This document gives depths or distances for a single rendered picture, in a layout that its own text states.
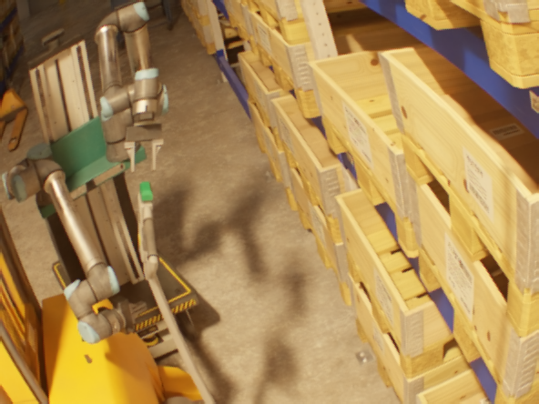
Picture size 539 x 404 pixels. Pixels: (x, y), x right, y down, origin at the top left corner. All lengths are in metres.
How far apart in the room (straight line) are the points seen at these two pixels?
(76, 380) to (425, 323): 1.26
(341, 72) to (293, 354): 1.54
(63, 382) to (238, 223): 2.59
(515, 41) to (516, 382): 0.79
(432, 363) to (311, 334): 1.41
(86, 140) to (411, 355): 1.88
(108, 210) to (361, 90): 1.50
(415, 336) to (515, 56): 1.57
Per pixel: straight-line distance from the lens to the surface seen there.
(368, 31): 3.12
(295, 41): 3.04
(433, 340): 2.59
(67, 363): 2.75
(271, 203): 5.02
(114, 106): 2.72
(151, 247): 2.37
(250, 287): 4.37
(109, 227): 3.94
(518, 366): 1.52
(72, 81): 3.60
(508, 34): 1.10
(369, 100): 2.91
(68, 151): 3.61
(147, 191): 2.44
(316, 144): 3.64
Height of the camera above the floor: 2.53
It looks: 31 degrees down
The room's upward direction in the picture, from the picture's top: 13 degrees counter-clockwise
